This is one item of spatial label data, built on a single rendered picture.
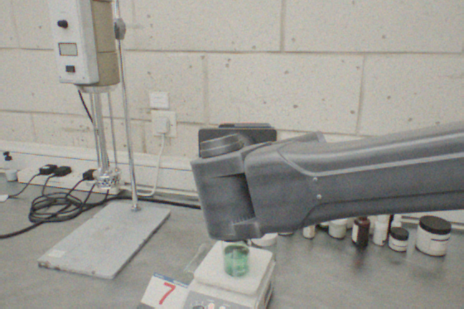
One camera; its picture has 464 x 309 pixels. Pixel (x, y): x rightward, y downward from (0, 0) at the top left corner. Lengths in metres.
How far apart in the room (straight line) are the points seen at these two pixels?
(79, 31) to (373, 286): 0.79
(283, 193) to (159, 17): 0.91
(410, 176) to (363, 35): 0.78
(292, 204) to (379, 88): 0.78
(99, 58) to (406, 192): 0.68
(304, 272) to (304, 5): 0.66
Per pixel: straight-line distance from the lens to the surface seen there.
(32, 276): 0.91
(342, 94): 0.99
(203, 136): 0.44
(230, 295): 0.65
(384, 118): 1.02
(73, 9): 0.77
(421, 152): 0.22
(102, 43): 0.80
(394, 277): 0.86
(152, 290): 0.75
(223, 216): 0.28
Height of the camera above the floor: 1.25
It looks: 17 degrees down
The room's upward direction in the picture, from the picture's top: straight up
